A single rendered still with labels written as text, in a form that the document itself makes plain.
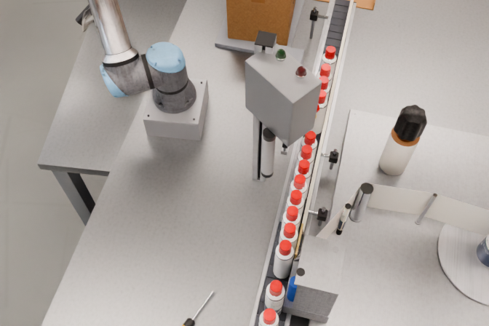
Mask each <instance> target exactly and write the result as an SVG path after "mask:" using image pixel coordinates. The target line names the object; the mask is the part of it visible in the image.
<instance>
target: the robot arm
mask: <svg viewBox="0 0 489 326"><path fill-rule="evenodd" d="M88 3H89V4H88V5H87V6H86V7H85V9H84V10H83V11H82V12H81V13H80V14H79V16H78V17H77V18H76V22H77V23H78V24H79V25H81V26H82V31H83V32H85V31H86V29H87V26H89V24H90V23H95V25H96V28H97V30H98V34H99V37H100V40H101V44H102V46H103V50H104V53H105V54H104V56H103V58H102V61H103V64H102V65H100V72H101V74H102V76H103V80H104V82H105V84H106V86H107V88H108V90H109V92H110V93H111V94H112V95H113V96H114V97H115V98H120V97H124V96H129V95H133V94H136V93H139V92H144V91H147V90H152V89H154V91H153V99H154V103H155V105H156V107H157V108H158V109H159V110H160V111H163V112H165V113H167V114H179V113H182V112H184V111H186V110H188V109H189V108H190V107H192V105H193V104H194V102H195V100H196V89H195V86H194V84H193V83H192V82H191V80H190V79H189V78H188V74H187V70H186V60H185V58H184V56H183V53H182V51H181V49H180V48H179V47H178V46H176V45H174V44H172V43H169V42H158V43H155V44H153V45H151V48H148V50H147V53H146V54H143V55H139V54H138V51H137V50H136V49H135V48H133V47H131V43H130V40H129V36H128V34H127V29H126V27H125V24H124V20H123V17H122V13H121V10H120V7H119V3H118V0H88Z"/></svg>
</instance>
